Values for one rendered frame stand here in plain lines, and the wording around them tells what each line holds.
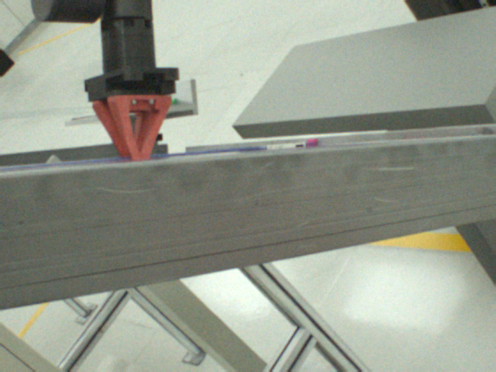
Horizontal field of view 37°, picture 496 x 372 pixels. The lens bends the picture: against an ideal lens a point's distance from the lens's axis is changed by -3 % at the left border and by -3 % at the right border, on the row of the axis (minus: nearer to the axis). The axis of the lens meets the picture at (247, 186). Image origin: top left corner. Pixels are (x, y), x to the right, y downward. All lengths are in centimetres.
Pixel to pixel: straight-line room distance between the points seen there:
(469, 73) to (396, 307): 79
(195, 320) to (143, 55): 85
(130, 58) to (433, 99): 52
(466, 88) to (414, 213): 63
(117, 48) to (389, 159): 39
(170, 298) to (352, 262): 63
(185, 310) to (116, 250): 117
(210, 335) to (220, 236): 118
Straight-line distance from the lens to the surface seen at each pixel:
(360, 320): 184
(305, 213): 45
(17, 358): 194
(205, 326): 157
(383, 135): 88
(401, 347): 171
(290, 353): 139
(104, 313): 197
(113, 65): 80
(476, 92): 111
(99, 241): 37
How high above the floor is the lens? 117
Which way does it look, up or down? 26 degrees down
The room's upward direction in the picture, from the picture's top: 41 degrees counter-clockwise
